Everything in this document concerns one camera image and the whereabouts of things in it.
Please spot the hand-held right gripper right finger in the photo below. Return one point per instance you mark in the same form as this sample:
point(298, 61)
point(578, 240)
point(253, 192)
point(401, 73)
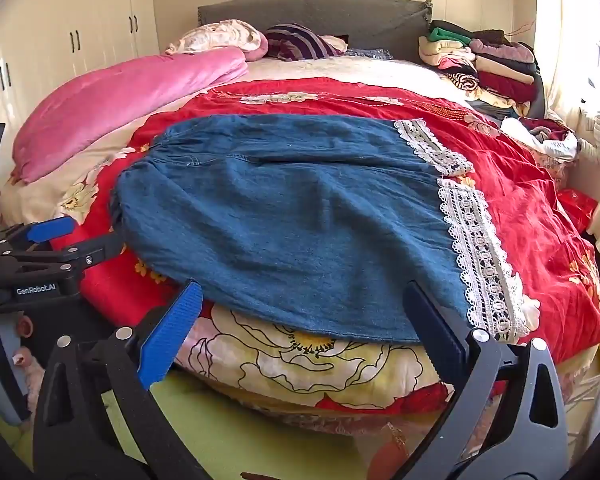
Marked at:
point(435, 330)

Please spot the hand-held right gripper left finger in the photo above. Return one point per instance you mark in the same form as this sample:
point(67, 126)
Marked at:
point(170, 340)

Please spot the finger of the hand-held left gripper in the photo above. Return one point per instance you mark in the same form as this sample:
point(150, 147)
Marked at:
point(100, 250)
point(50, 229)

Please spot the blue denim pants lace trim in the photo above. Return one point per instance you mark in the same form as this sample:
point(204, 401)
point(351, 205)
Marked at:
point(280, 220)

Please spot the person's left hand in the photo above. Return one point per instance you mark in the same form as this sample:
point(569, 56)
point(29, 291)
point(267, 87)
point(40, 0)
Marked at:
point(19, 357)

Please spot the green cloth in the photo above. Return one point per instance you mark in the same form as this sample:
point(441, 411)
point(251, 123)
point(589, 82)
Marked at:
point(240, 435)

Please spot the pink quilt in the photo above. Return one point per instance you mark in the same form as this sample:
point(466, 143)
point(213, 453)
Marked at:
point(110, 105)

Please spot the red floral blanket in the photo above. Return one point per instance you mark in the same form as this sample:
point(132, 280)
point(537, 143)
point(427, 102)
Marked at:
point(520, 220)

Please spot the red cloth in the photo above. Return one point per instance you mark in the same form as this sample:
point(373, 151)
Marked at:
point(577, 207)

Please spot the white wardrobe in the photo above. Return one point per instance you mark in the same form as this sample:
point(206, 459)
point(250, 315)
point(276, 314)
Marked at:
point(80, 10)

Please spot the heap of loose garments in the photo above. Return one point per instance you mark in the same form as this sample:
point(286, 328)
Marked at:
point(545, 135)

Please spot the floral pink pillow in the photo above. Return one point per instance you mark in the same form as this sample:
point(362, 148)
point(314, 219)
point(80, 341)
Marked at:
point(220, 37)

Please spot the pile of folded clothes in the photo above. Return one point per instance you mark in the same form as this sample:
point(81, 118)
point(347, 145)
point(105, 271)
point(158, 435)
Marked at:
point(500, 70)

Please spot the blue patterned cloth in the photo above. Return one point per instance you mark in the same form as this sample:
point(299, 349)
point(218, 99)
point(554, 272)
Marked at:
point(370, 53)

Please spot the purple striped pillow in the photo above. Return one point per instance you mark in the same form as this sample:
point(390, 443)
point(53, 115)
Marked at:
point(300, 42)

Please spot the grey upholstered headboard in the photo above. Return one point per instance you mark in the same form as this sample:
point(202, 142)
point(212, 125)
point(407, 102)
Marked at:
point(370, 20)

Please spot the cream curtain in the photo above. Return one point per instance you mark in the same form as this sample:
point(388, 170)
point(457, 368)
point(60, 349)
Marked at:
point(565, 35)

